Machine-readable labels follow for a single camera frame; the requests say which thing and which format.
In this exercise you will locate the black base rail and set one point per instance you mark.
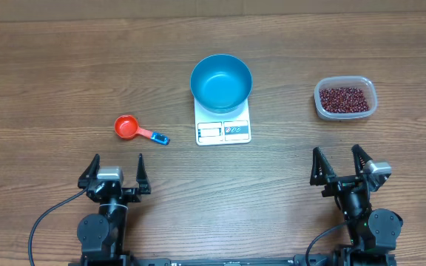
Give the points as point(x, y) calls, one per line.
point(297, 260)

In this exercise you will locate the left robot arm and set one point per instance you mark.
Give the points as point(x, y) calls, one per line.
point(102, 234)

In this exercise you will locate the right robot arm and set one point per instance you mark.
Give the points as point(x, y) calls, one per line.
point(373, 233)

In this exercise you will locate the red measuring scoop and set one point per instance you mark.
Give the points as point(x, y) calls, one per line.
point(127, 128)

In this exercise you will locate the white digital kitchen scale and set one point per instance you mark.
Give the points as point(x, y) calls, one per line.
point(213, 129)

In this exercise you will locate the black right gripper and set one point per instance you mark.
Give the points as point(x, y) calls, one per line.
point(336, 183)

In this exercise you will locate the red beans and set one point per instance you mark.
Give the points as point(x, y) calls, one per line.
point(343, 100)

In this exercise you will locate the blue metal bowl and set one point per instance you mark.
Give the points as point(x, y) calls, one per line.
point(221, 82)

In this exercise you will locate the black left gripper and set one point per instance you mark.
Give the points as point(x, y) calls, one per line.
point(132, 196)

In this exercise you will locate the clear plastic container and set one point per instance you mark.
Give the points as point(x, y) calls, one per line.
point(346, 81)

